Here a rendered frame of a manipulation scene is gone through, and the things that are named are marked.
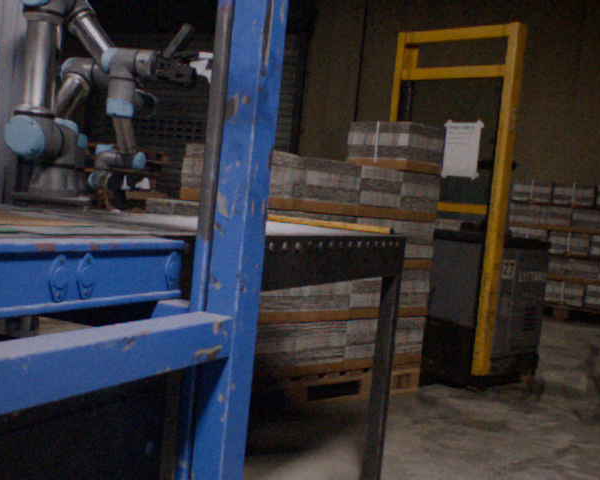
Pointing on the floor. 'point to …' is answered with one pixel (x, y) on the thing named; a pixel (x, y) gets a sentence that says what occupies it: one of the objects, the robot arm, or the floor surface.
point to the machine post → (232, 231)
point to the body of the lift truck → (526, 262)
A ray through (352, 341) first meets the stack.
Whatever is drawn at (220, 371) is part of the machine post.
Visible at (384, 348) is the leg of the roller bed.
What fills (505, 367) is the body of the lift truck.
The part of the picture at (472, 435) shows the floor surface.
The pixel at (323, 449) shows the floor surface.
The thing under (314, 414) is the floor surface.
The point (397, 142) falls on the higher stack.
